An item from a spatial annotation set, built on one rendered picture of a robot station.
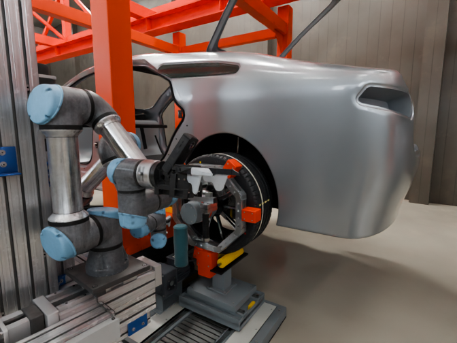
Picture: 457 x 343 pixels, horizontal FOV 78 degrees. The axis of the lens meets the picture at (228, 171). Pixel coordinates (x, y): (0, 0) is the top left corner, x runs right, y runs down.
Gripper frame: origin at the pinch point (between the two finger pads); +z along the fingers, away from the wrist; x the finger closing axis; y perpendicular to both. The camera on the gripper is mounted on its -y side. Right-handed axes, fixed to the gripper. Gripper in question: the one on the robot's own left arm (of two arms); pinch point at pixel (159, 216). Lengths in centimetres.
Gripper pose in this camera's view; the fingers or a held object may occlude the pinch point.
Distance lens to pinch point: 172.7
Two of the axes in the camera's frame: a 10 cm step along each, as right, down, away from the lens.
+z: -2.2, -1.4, 9.7
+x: 9.8, -0.3, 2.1
